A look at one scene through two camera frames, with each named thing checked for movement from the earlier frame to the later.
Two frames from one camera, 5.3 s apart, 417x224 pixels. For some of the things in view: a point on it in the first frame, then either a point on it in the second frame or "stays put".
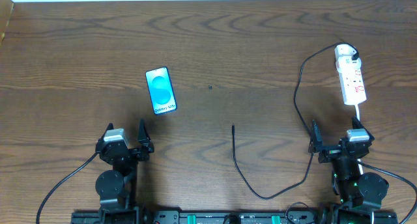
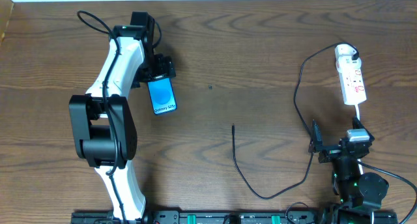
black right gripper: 334,152 stays put
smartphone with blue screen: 161,90 stays put
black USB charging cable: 303,66 stays put
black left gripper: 131,151 to 159,72
